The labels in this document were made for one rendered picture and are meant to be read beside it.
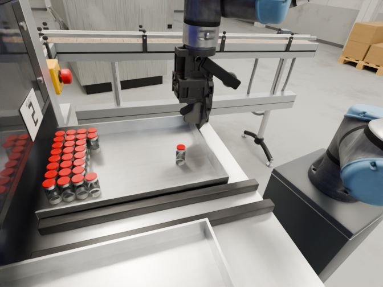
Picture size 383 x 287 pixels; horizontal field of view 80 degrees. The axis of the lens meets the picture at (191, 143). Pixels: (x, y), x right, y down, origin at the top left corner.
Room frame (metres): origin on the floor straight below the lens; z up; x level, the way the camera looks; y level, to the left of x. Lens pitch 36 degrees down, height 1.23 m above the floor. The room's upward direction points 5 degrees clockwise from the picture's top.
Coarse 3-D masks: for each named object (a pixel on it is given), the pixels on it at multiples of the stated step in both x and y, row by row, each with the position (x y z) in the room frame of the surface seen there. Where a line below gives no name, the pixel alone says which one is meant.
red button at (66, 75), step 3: (63, 69) 0.57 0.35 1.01; (66, 69) 0.58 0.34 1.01; (69, 69) 0.59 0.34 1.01; (63, 72) 0.57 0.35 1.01; (66, 72) 0.57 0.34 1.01; (69, 72) 0.57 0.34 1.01; (60, 75) 0.57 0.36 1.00; (63, 75) 0.56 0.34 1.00; (66, 75) 0.56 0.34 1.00; (69, 75) 0.57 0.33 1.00; (63, 78) 0.56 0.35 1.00; (66, 78) 0.56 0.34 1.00; (69, 78) 0.56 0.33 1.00; (63, 81) 0.56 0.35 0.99; (66, 81) 0.56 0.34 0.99; (69, 81) 0.56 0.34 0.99
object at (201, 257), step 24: (120, 240) 0.18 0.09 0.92; (144, 240) 0.19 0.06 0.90; (168, 240) 0.21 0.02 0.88; (192, 240) 0.21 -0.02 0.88; (216, 240) 0.19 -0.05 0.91; (24, 264) 0.14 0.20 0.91; (48, 264) 0.15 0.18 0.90; (72, 264) 0.16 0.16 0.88; (96, 264) 0.16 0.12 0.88; (120, 264) 0.16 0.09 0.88; (144, 264) 0.17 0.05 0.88; (168, 264) 0.17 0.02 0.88; (192, 264) 0.17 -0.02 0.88; (216, 264) 0.18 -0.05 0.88
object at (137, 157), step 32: (64, 128) 0.46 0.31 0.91; (96, 128) 0.48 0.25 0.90; (128, 128) 0.51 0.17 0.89; (160, 128) 0.54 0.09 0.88; (192, 128) 0.54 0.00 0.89; (96, 160) 0.38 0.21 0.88; (128, 160) 0.39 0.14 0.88; (160, 160) 0.40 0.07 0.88; (192, 160) 0.41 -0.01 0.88; (128, 192) 0.30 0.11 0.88; (160, 192) 0.29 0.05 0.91
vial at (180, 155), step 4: (176, 152) 0.40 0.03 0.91; (180, 152) 0.40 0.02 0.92; (184, 152) 0.40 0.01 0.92; (176, 156) 0.40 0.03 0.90; (180, 156) 0.39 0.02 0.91; (184, 156) 0.40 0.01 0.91; (176, 160) 0.40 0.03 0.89; (180, 160) 0.39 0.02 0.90; (184, 160) 0.40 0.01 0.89; (180, 164) 0.39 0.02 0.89
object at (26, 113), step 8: (32, 88) 0.38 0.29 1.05; (32, 96) 0.36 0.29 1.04; (24, 104) 0.32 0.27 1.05; (32, 104) 0.35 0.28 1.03; (24, 112) 0.31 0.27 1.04; (40, 112) 0.37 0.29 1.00; (24, 120) 0.30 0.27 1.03; (32, 120) 0.33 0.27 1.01; (40, 120) 0.36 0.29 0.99; (32, 128) 0.31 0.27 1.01; (32, 136) 0.30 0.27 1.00
